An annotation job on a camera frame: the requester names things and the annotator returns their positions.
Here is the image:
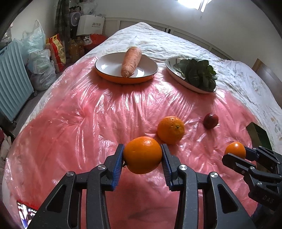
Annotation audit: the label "orange rimmed plate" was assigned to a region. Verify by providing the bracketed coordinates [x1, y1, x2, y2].
[95, 52, 158, 84]

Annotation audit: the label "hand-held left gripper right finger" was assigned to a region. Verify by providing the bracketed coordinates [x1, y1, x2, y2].
[160, 144, 257, 229]

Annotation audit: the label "red apple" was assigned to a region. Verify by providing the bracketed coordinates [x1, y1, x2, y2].
[203, 113, 219, 129]

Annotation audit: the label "light blue suitcase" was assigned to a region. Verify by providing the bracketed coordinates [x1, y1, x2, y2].
[0, 39, 34, 124]

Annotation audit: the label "white fan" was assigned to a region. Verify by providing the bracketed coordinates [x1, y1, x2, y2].
[70, 11, 81, 28]

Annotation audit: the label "window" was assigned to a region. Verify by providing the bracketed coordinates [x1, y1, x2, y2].
[177, 0, 212, 11]

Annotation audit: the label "plaid scarf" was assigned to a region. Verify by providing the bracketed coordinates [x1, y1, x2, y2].
[55, 0, 71, 40]

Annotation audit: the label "white plastic bag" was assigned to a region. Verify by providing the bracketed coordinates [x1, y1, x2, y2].
[80, 0, 98, 16]

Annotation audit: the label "yellow red rice bag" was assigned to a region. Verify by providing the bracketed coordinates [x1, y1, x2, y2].
[46, 33, 67, 73]

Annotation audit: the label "white plate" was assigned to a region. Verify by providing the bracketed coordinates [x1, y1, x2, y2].
[165, 57, 217, 94]

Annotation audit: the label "carrot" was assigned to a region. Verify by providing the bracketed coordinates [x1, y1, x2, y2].
[121, 46, 142, 78]

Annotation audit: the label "clear bluish plastic bag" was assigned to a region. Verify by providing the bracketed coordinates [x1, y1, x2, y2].
[22, 19, 47, 53]

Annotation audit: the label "red printed packet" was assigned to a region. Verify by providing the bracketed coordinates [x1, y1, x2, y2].
[16, 200, 39, 229]

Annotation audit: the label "grey printed bag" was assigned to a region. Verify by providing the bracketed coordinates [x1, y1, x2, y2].
[0, 26, 12, 48]

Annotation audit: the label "yellow oil bottle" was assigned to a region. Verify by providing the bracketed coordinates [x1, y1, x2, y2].
[69, 40, 80, 61]
[77, 37, 85, 56]

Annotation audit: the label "green leafy vegetable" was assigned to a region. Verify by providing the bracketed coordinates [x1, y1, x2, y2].
[174, 58, 217, 92]

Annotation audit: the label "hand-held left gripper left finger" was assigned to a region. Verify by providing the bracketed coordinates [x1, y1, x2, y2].
[27, 144, 126, 229]

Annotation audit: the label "crumpled clear plastic bag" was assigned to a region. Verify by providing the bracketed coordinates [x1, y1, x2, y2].
[27, 49, 57, 91]

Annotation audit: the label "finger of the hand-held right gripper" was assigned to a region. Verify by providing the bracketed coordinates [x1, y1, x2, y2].
[222, 153, 266, 193]
[243, 145, 282, 175]

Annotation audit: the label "pink plastic sheet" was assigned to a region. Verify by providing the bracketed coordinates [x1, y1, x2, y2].
[2, 56, 271, 229]

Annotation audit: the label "orange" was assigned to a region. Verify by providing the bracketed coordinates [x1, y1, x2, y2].
[123, 136, 163, 175]
[157, 116, 185, 145]
[224, 141, 246, 159]

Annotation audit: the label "green tray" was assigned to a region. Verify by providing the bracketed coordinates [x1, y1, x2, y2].
[246, 122, 272, 150]

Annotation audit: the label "wooden headboard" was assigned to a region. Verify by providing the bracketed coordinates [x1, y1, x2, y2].
[252, 58, 282, 93]

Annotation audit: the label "white paper bag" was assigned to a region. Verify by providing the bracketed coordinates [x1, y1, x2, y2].
[77, 14, 106, 37]

